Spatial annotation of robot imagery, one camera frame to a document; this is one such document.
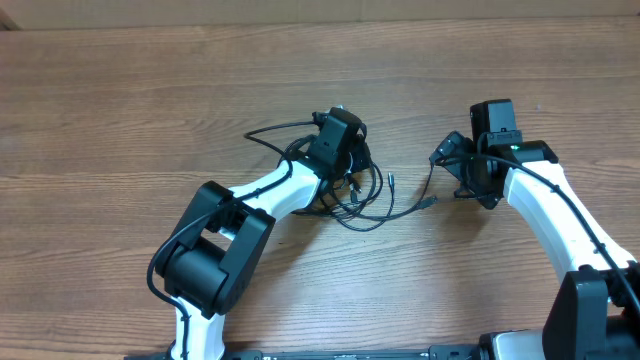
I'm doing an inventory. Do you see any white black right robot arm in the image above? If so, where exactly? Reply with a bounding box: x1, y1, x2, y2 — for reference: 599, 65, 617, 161
429, 132, 639, 359

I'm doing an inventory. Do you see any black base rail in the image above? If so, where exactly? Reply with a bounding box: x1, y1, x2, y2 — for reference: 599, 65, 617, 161
222, 344, 490, 360

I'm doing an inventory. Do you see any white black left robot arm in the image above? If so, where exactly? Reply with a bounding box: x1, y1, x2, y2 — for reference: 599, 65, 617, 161
146, 134, 370, 359

